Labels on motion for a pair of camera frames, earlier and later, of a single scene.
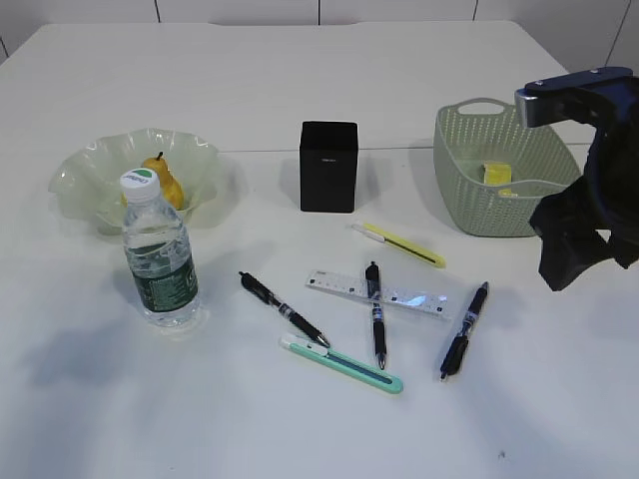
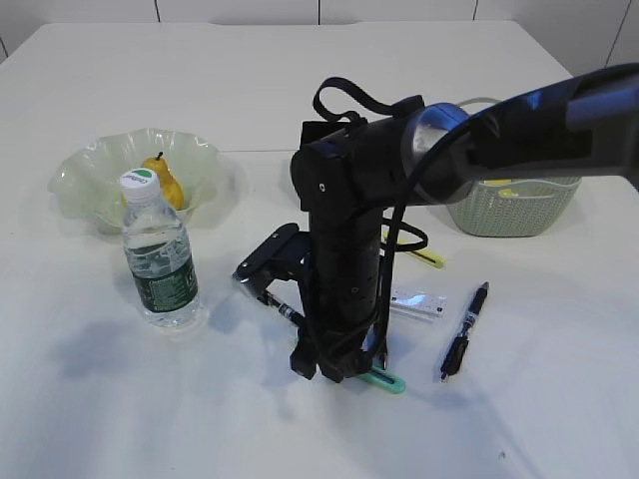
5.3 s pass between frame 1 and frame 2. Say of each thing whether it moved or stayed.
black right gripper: moved
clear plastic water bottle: stayed
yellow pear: stayed
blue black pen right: stayed
